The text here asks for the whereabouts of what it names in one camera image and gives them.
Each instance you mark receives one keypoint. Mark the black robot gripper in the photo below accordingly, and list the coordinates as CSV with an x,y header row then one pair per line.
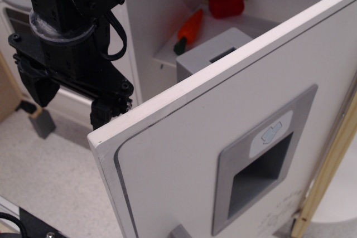
x,y
80,59

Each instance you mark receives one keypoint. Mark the white toy fridge door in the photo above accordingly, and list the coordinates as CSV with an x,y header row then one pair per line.
x,y
231,150

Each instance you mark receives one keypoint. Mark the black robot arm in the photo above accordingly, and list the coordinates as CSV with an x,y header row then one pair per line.
x,y
62,15

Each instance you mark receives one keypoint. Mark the grey furniture foot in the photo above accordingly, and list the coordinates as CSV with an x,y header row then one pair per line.
x,y
42,123

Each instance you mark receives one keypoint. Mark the wooden side panel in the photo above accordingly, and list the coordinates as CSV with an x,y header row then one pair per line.
x,y
11,95

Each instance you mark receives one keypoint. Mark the white toy oven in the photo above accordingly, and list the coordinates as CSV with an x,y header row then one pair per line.
x,y
66,102

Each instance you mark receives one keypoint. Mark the orange toy carrot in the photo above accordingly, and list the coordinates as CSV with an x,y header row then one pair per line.
x,y
188,32

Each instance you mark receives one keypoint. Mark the grey ice dispenser box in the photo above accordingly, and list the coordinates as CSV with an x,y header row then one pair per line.
x,y
209,52

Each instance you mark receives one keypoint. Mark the red toy bell pepper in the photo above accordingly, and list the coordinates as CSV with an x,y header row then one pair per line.
x,y
226,8

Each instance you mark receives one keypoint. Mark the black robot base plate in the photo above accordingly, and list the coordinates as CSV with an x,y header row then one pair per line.
x,y
28,225

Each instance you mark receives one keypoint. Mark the grey fridge door handle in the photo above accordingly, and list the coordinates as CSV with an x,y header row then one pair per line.
x,y
179,232

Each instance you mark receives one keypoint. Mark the light wooden frame post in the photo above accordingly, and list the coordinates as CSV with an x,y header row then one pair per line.
x,y
339,146

